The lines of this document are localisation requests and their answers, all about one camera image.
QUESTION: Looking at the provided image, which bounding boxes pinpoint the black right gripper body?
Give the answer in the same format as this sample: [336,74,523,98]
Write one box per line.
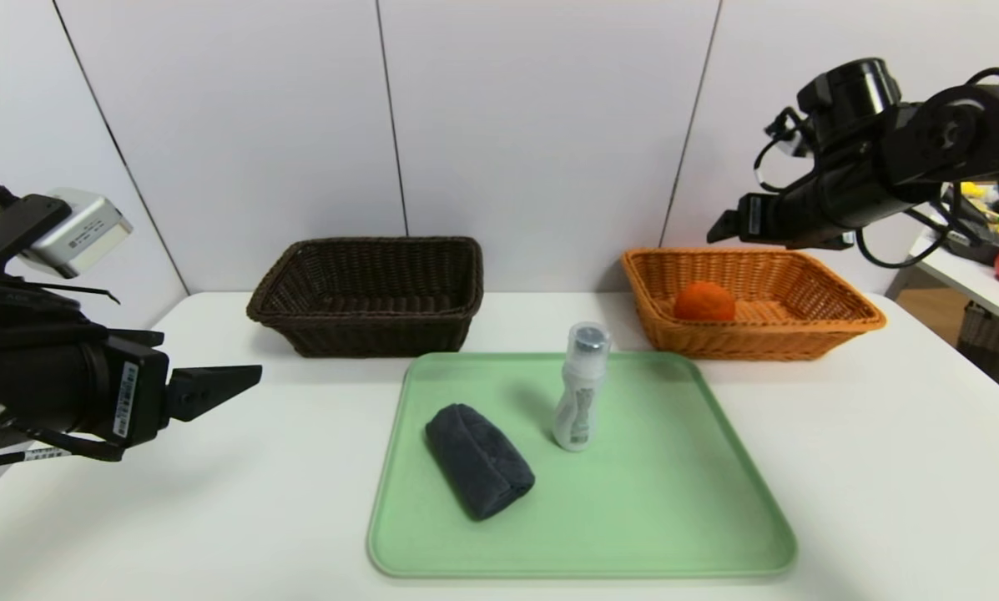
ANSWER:
[737,166,830,250]

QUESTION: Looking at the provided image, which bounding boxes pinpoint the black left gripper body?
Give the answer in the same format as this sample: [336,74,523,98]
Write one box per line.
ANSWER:
[0,328,170,459]

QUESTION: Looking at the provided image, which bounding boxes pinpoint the orange fruit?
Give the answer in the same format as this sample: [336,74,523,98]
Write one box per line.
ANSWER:
[674,281,738,323]

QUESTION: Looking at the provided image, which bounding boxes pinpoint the white plastic bottle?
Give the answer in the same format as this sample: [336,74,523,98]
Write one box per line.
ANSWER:
[552,321,613,452]

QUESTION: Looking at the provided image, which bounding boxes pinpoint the dark grey towel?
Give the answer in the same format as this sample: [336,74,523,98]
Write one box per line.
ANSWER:
[425,403,537,521]

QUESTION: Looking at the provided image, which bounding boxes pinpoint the orange wicker basket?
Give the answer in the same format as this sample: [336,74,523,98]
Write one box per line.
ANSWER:
[620,248,887,361]

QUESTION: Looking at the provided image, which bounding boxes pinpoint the dark brown wicker basket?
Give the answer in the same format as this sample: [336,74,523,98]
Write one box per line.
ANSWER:
[246,237,485,360]

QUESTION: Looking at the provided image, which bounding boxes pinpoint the white side table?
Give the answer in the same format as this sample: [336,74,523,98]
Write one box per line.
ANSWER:
[905,188,999,328]

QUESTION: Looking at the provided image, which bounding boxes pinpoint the light green plastic tray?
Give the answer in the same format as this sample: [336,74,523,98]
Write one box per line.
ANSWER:
[368,351,798,578]

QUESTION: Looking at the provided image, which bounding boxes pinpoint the black right camera cable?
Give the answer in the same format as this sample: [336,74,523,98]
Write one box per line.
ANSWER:
[754,109,805,194]

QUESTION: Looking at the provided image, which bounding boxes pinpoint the black cable with white label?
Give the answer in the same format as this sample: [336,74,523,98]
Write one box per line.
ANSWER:
[0,417,126,474]

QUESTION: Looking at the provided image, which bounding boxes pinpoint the thin black cable tie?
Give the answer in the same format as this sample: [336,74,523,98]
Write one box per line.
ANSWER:
[15,280,121,304]

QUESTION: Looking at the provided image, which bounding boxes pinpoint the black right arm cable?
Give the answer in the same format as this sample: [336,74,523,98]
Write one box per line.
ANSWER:
[854,205,955,270]

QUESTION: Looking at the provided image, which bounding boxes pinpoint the dark right wrist camera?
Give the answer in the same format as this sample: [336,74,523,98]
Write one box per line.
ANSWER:
[798,57,902,147]

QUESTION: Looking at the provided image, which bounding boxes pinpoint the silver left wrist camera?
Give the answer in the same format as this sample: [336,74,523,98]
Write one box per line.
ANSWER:
[22,189,134,279]

